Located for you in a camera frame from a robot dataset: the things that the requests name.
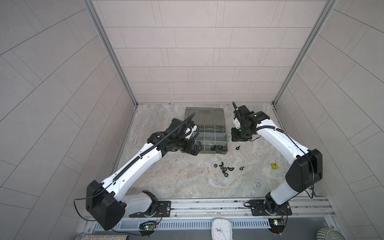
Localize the translucent grey organizer box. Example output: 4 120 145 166
185 107 228 155

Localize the green gift-print cube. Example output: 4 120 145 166
271 163 279 169

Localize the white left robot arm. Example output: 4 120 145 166
83 115 202 231

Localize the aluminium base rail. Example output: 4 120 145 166
157 197 335 220

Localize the white square clock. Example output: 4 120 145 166
211 218 233 240

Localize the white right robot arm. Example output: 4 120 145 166
231 103 323 216

